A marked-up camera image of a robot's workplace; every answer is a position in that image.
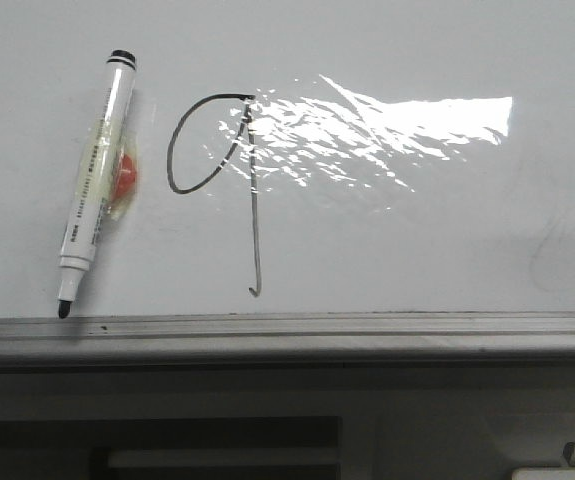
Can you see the orange magnet taped to marker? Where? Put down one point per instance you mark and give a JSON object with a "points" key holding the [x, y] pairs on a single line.
{"points": [[125, 177]]}

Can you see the white black-tipped whiteboard marker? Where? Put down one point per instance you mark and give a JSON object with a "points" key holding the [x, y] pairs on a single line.
{"points": [[95, 177]]}

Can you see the white object bottom right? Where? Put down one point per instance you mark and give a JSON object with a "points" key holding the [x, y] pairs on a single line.
{"points": [[549, 473]]}

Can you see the white whiteboard with aluminium frame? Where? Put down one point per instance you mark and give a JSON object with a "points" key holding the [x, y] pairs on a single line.
{"points": [[316, 179]]}

